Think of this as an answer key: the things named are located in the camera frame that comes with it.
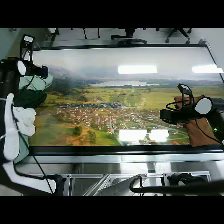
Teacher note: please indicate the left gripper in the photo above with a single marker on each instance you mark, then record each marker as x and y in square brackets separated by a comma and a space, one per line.
[40, 71]

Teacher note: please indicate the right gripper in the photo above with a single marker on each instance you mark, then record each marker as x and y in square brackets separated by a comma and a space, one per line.
[171, 116]

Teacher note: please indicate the pale green garment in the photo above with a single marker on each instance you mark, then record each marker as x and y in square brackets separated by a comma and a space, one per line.
[39, 83]
[22, 150]

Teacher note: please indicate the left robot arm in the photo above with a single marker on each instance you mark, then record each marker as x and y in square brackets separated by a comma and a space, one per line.
[9, 133]

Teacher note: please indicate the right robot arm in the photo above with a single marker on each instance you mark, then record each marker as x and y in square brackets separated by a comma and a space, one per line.
[204, 106]

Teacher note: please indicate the dark green garment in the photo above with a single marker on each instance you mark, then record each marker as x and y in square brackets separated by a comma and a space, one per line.
[30, 98]

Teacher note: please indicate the brown garment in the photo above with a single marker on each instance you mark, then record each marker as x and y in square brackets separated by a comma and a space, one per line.
[197, 131]

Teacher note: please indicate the white garment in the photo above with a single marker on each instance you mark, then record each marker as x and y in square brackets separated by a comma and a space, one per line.
[26, 120]

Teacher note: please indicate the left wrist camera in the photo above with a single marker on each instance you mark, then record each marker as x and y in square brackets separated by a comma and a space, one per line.
[27, 41]

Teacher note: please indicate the silver frame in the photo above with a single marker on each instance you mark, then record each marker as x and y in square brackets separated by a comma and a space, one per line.
[100, 159]

